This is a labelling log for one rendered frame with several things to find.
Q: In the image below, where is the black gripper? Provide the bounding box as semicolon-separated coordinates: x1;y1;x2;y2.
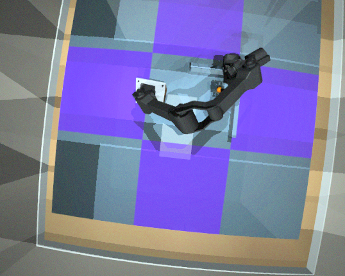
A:
223;54;240;86

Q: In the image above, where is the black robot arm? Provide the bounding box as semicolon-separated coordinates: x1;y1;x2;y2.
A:
132;47;270;134

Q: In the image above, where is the clear l-shaped low wall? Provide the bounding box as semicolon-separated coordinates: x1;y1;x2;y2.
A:
191;67;235;137

